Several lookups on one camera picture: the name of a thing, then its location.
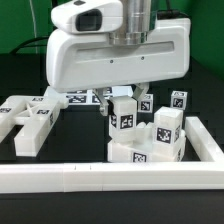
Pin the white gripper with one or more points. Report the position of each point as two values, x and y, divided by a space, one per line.
104 43

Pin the white chair seat part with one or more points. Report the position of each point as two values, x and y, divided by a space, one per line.
141 150

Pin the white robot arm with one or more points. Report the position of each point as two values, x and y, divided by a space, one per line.
104 43

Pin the white chair back part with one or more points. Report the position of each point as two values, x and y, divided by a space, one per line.
36 114

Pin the white L-shaped obstacle fence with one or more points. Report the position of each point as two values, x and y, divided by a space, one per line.
207 173

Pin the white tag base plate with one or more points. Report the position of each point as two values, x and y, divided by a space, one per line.
87 97

